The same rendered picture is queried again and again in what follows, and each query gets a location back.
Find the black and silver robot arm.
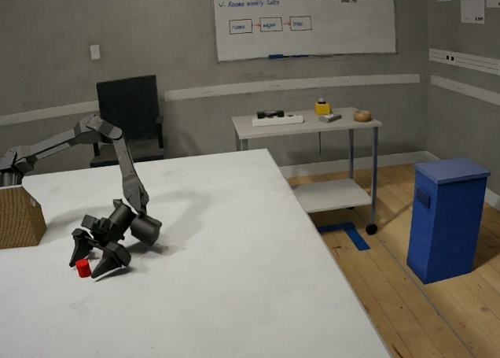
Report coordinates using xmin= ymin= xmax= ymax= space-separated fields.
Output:
xmin=0 ymin=114 xmax=163 ymax=246

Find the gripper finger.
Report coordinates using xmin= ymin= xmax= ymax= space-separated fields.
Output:
xmin=69 ymin=236 xmax=90 ymax=268
xmin=90 ymin=249 xmax=122 ymax=279

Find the red short cylinder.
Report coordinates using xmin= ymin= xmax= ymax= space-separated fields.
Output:
xmin=75 ymin=259 xmax=91 ymax=278

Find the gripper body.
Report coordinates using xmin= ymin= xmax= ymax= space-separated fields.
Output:
xmin=72 ymin=218 xmax=131 ymax=267

